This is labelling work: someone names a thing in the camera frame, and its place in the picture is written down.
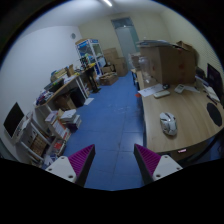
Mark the white paper sheet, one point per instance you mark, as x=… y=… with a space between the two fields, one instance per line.
x=151 y=90

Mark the transparent plastic container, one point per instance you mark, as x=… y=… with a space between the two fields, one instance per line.
x=145 y=68

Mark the ceiling light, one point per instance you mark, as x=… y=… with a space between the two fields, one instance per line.
x=108 y=3

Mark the open cardboard box on floor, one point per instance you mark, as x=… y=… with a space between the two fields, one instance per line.
x=108 y=79

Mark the round black mouse pad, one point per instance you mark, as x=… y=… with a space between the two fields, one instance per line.
x=214 y=114

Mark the white framed monitor on left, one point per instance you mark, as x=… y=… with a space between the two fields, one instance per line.
x=13 y=119

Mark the white shelf unit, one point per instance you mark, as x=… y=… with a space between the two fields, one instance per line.
x=40 y=146

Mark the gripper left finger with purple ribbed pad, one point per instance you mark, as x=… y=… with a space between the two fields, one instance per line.
x=74 y=168

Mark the large cardboard box on table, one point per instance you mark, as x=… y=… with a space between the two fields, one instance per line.
x=168 y=63

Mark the small black object on table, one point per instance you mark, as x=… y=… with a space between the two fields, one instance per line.
x=166 y=86

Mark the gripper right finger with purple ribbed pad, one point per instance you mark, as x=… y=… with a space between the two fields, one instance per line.
x=153 y=166

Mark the wooden desk on left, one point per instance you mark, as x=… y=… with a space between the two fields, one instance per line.
x=75 y=80

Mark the white grey computer mouse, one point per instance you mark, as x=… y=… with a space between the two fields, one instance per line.
x=168 y=123

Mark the black monitor on right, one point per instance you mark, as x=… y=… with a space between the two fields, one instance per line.
x=214 y=79

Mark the white remote control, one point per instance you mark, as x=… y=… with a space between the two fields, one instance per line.
x=161 y=94

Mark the white calculator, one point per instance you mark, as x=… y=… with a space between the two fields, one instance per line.
x=179 y=89

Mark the grey door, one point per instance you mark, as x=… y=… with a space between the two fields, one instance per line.
x=127 y=35

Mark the stack of cardboard boxes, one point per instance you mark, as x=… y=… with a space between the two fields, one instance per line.
x=112 y=57

